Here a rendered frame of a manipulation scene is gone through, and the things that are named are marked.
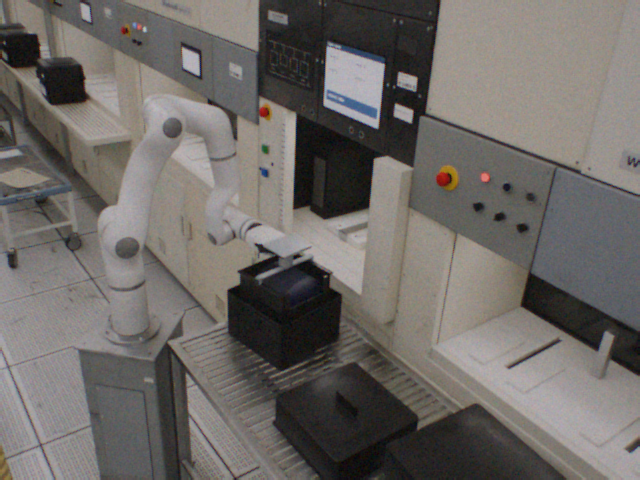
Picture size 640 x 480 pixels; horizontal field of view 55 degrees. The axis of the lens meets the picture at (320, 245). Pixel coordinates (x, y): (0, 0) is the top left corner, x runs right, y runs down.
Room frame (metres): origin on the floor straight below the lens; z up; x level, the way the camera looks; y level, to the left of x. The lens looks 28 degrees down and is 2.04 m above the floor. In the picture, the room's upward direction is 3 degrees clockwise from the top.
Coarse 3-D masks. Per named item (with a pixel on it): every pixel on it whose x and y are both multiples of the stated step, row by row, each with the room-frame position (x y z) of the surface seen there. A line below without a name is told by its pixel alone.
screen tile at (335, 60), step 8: (328, 56) 2.03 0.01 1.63; (336, 56) 1.99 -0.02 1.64; (344, 56) 1.96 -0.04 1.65; (328, 64) 2.02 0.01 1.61; (336, 64) 1.99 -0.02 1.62; (344, 64) 1.96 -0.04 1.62; (328, 80) 2.02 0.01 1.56; (336, 80) 1.99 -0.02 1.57; (344, 80) 1.96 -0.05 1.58; (344, 88) 1.95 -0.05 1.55
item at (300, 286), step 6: (300, 282) 1.65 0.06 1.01; (306, 282) 1.67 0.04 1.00; (312, 282) 1.69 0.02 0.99; (318, 282) 1.71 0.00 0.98; (294, 288) 1.63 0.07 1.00; (300, 288) 1.65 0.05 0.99; (306, 288) 1.67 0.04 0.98; (312, 288) 1.69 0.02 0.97; (318, 288) 1.71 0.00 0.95; (294, 294) 1.63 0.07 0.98; (300, 294) 1.65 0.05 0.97; (306, 294) 1.67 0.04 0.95; (312, 294) 1.69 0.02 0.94; (294, 300) 1.63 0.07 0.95; (300, 300) 1.65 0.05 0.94; (282, 324) 1.60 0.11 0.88
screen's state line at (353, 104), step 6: (330, 90) 2.01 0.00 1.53; (330, 96) 2.01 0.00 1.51; (336, 96) 1.98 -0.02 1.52; (342, 96) 1.96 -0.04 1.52; (336, 102) 1.98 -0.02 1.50; (342, 102) 1.96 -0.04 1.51; (348, 102) 1.93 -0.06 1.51; (354, 102) 1.91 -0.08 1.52; (360, 102) 1.89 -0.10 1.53; (354, 108) 1.91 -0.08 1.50; (360, 108) 1.89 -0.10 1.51; (366, 108) 1.86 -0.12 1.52; (372, 108) 1.84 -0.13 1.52; (366, 114) 1.86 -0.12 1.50; (372, 114) 1.84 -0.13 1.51
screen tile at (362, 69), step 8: (360, 64) 1.90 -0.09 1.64; (368, 64) 1.87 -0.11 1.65; (360, 72) 1.90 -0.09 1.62; (368, 72) 1.87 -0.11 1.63; (376, 80) 1.84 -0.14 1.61; (360, 88) 1.89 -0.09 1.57; (368, 88) 1.86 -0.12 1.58; (376, 88) 1.83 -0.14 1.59; (360, 96) 1.89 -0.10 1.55; (368, 96) 1.86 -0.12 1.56; (376, 96) 1.83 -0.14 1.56
